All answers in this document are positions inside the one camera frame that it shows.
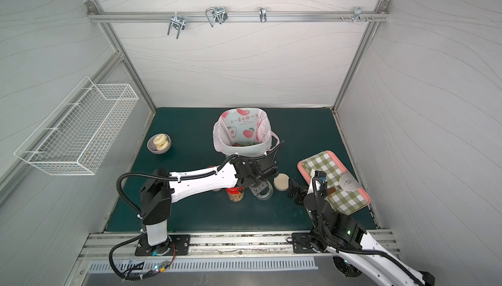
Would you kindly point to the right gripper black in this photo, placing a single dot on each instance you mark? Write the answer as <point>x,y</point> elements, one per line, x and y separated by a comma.
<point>298,191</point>

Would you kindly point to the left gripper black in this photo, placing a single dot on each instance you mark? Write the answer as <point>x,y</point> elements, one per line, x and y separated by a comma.
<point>258,184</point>

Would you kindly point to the beige lid glass peanut jar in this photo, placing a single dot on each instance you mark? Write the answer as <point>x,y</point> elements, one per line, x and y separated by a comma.
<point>263,191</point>

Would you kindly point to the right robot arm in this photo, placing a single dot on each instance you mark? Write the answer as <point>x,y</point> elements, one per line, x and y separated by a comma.
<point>353,249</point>

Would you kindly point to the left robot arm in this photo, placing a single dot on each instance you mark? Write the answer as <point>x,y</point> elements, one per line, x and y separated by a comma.
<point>162,189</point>

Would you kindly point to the pink tray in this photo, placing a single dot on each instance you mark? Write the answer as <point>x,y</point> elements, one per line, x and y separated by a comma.
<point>364,196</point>

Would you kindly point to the green checkered cloth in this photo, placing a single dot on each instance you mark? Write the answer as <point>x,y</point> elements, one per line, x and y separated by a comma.
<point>337,184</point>

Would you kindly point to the white vent strip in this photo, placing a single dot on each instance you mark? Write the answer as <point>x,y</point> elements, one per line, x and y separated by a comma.
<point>258,264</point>

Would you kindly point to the grey bowl with buns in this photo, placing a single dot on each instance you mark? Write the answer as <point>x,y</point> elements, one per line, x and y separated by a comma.
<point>159,144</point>

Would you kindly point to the aluminium crossbar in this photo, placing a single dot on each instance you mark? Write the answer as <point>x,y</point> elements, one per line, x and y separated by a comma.
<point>233,17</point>

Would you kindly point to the metal hook clamp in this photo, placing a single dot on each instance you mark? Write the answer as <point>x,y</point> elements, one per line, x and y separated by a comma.
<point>216,15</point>

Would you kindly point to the metal u-bolt clamp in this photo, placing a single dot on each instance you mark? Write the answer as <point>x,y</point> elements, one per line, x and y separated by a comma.
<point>177,24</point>

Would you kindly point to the small metal ring clamp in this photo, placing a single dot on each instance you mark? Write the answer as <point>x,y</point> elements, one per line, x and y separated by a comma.
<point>262,14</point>

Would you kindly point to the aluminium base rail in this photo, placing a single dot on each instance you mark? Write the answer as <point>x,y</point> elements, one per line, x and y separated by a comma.
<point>214,244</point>

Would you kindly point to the metal bracket clamp right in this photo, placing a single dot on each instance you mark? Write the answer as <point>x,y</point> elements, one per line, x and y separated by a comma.
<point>358,16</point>

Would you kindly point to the white wire basket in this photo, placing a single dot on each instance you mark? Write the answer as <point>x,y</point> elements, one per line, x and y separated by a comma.
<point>75,138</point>

